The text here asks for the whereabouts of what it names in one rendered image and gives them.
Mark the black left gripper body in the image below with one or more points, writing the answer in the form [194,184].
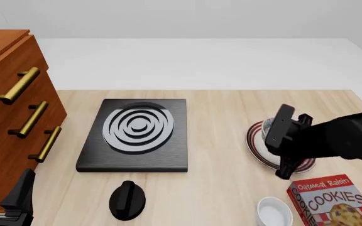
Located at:
[2,221]

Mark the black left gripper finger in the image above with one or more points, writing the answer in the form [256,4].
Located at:
[19,193]

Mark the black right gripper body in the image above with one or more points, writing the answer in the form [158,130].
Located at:
[289,164]

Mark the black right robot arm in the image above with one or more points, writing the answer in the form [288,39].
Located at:
[350,139]

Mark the flat plate on black stalk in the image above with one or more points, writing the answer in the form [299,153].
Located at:
[280,129]

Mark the white plate with red rings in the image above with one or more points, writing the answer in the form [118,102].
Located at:
[256,143]

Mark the white ramekin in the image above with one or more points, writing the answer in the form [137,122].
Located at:
[273,212]

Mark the flat black stove plate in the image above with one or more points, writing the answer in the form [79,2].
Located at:
[99,150]

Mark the red cookies box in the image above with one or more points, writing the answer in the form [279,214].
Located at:
[335,202]

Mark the round black stove knob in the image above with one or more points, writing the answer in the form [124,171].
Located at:
[127,202]

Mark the tall wooden drawer front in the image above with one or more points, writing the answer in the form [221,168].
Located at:
[24,56]

